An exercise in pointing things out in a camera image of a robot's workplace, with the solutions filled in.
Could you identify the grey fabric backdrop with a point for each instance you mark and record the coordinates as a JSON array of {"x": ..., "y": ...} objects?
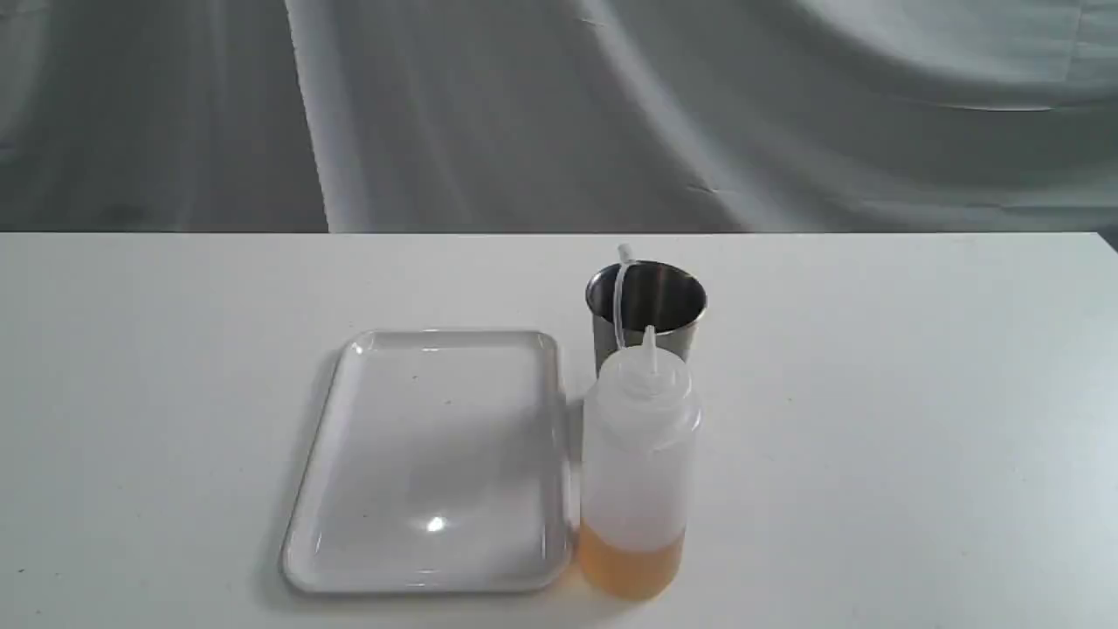
[{"x": 558, "y": 116}]

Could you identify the stainless steel cup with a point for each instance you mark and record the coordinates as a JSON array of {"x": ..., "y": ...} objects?
[{"x": 653, "y": 294}]

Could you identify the clear plastic tray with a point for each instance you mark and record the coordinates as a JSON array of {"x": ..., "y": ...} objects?
[{"x": 440, "y": 465}]

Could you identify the translucent squeeze bottle amber liquid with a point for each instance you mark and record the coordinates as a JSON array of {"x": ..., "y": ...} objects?
[{"x": 641, "y": 422}]

